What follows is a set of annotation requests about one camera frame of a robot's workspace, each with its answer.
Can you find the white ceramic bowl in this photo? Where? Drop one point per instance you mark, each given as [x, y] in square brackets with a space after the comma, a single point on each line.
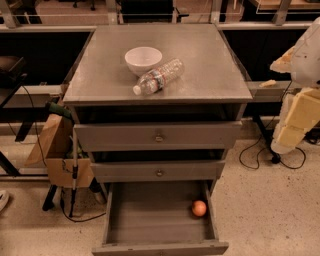
[142, 59]

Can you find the grey open bottom drawer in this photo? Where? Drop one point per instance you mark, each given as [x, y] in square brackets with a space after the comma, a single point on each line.
[156, 219]

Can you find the grey middle drawer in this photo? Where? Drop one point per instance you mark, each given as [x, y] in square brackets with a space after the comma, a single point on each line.
[157, 170]

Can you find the orange fruit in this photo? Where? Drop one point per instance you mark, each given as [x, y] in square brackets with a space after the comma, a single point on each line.
[199, 208]

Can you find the brown cardboard box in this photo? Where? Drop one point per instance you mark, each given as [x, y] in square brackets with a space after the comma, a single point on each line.
[54, 151]

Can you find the green handled grabber stick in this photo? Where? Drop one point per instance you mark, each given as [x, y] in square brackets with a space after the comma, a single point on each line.
[61, 111]

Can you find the clear plastic water bottle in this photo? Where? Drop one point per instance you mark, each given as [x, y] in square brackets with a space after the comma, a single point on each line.
[157, 78]

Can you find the white shoe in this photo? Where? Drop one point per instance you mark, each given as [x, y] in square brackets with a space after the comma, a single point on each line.
[4, 198]

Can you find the small yellow foam piece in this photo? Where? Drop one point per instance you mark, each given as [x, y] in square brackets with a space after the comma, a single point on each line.
[268, 83]

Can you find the grey drawer cabinet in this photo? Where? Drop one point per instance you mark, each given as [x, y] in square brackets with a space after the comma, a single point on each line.
[211, 89]

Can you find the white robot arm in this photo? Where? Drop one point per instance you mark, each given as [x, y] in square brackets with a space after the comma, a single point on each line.
[301, 112]

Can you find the grey top drawer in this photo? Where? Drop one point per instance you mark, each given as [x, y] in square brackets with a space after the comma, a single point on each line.
[157, 136]

